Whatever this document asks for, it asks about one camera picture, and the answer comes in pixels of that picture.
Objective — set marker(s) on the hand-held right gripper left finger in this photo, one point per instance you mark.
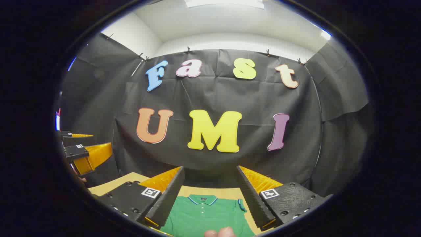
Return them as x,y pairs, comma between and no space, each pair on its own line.
167,200

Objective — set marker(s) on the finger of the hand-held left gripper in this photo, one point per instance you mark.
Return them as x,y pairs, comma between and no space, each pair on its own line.
77,153
67,134

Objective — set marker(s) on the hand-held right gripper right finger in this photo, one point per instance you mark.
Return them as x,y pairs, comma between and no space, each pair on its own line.
253,200

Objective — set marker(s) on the green T-shirt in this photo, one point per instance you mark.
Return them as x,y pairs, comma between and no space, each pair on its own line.
204,217

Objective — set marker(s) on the white blue-edged panel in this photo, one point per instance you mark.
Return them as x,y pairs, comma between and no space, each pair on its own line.
58,123

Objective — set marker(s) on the black backdrop cloth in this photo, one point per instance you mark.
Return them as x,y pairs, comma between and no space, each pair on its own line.
250,98

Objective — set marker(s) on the row of black backdrop clips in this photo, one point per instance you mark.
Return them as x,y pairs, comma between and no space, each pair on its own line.
188,50

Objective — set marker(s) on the long ceiling light panel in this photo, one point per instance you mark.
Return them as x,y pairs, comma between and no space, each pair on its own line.
223,3

